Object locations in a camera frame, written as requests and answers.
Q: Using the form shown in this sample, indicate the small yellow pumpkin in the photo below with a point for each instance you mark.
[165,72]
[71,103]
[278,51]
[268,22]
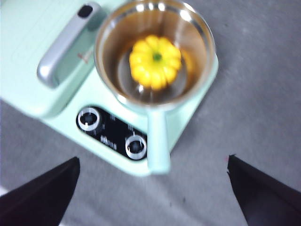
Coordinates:
[155,63]

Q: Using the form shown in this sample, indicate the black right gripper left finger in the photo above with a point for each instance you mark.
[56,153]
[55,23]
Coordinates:
[40,200]

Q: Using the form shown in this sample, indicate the mint green steamer pot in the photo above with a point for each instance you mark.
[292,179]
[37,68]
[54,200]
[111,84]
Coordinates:
[113,58]

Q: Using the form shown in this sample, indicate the black control panel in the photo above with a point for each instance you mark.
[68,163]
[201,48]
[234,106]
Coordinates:
[113,131]

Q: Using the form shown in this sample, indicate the silver control knob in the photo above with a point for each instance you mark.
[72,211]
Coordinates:
[136,147]
[89,118]

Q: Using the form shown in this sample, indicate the mint green cooker base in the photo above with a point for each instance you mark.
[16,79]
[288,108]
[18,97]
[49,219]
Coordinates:
[183,122]

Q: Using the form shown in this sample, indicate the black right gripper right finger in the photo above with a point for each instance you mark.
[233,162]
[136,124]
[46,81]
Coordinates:
[265,200]

